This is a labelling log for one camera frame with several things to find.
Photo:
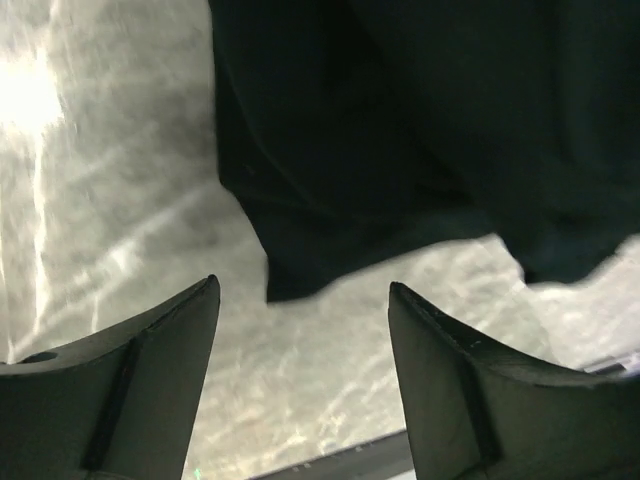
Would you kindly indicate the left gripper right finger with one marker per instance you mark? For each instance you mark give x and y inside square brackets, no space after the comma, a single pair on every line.
[476,408]

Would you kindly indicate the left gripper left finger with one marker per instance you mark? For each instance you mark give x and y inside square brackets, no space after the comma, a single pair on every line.
[117,404]

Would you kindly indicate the black t shirt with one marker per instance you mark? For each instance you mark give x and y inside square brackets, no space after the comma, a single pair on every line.
[353,132]

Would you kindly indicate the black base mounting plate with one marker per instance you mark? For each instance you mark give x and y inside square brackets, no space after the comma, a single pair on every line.
[387,457]

